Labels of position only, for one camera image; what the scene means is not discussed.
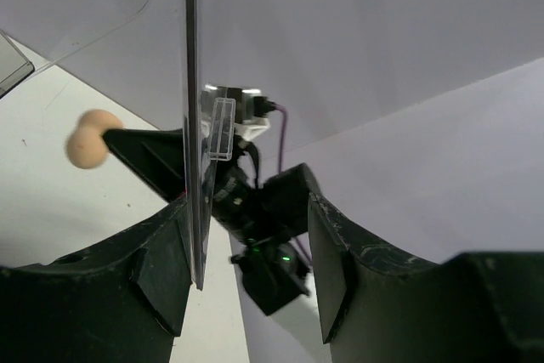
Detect beige gourd makeup sponge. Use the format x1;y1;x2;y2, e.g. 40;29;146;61
65;109;124;169

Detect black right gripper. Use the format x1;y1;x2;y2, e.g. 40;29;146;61
102;129;315;246

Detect clear acrylic makeup organizer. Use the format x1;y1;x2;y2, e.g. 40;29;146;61
0;0;239;292

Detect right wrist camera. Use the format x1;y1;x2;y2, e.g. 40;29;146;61
201;83;270;141

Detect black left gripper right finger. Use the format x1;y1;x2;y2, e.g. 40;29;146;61
309;194;543;362

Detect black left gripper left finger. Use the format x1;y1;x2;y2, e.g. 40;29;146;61
1;198;191;362

